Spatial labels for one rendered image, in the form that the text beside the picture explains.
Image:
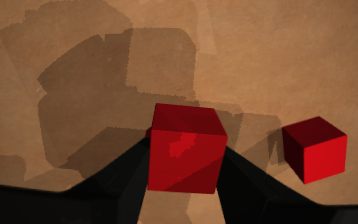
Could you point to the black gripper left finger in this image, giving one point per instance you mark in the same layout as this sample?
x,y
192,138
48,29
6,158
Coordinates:
x,y
114,195

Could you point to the red cube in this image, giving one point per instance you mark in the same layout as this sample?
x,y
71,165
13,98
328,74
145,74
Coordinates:
x,y
314,149
186,149
148,132

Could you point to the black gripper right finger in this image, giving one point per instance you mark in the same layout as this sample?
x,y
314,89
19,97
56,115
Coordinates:
x,y
248,195

